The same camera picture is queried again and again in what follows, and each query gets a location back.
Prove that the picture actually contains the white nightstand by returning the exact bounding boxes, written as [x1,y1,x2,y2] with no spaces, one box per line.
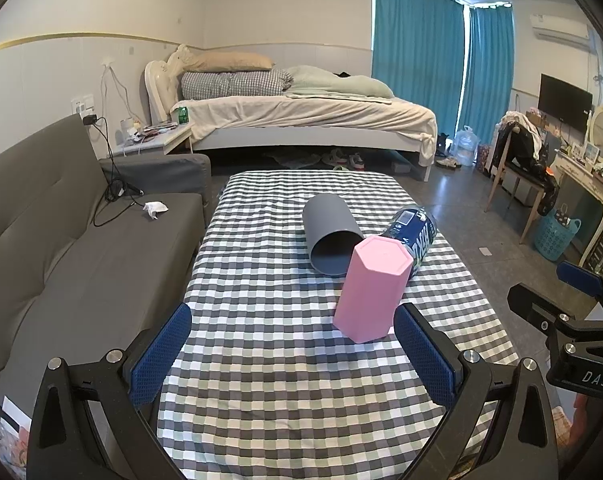
[108,122,194,159]

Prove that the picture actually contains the teal curtain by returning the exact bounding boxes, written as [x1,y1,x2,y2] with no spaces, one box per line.
[464,2,515,134]
[371,0,470,137]

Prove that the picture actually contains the checkered tablecloth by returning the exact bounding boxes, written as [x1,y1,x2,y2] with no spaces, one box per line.
[154,170,519,480]

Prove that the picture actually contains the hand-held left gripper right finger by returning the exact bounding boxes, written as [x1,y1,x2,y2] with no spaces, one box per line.
[394,303,560,480]

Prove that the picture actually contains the beige bed sheet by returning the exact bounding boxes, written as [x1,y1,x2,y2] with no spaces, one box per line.
[174,93,438,155]

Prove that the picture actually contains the black hair dryer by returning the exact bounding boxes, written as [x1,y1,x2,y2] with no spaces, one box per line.
[108,180,145,197]

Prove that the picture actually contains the light green blanket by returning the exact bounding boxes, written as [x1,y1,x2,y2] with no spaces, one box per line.
[284,65,395,101]

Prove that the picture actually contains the checkered duvet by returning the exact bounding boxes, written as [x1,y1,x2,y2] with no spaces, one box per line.
[180,69,295,101]

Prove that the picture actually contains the white cable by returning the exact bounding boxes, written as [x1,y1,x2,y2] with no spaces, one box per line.
[101,62,133,122]

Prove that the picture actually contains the grey cup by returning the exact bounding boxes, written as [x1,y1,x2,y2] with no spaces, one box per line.
[303,194,366,277]

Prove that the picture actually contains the white bed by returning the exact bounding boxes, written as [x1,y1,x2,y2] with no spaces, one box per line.
[144,44,438,182]

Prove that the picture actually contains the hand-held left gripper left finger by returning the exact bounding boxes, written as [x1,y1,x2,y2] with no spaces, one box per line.
[26,303,193,480]

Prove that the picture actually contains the pink hexagonal cup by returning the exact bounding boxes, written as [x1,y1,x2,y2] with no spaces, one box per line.
[333,236,413,345]

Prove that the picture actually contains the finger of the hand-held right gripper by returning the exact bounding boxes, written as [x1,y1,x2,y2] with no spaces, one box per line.
[507,282,572,334]
[555,260,603,306]

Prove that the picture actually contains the white air conditioner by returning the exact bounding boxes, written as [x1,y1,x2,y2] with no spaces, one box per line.
[529,12,595,51]

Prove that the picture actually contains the black television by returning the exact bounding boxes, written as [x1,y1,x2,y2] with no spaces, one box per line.
[538,74,593,131]

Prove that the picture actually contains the wooden chair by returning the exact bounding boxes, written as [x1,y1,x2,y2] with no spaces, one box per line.
[484,122,547,247]

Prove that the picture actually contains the beige pillow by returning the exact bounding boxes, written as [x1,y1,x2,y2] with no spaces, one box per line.
[181,51,276,72]

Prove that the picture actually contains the clothes pile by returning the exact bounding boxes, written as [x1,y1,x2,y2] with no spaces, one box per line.
[491,111,563,217]

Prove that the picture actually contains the white vanity table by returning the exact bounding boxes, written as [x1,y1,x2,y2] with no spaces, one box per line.
[551,149,603,262]

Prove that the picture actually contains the clear water jug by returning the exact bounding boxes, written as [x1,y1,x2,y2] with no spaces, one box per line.
[454,126,480,167]

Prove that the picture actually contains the grey sofa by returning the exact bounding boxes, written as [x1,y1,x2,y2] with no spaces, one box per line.
[0,112,212,413]

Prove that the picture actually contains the blue laundry basket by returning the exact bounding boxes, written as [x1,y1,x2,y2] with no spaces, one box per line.
[534,204,583,261]

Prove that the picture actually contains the dark blue printed cup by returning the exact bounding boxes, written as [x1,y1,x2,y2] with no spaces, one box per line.
[381,205,438,281]

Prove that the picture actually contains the black cable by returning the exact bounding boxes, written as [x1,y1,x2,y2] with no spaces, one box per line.
[88,119,147,227]

